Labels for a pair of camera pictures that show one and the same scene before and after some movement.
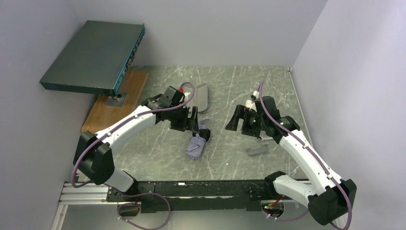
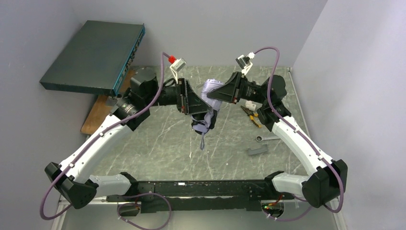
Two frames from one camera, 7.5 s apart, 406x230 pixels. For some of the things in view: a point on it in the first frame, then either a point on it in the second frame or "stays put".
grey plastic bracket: x=262 y=149 stays put
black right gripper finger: x=240 y=113 → x=226 y=92
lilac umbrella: x=197 y=143 → x=202 y=123
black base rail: x=176 y=196 stays put
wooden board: x=99 y=114 stays put
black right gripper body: x=239 y=117 → x=237 y=87
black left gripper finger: x=195 y=124 → x=194 y=103
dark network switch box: x=98 y=60 stays put
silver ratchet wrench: x=260 y=138 stays put
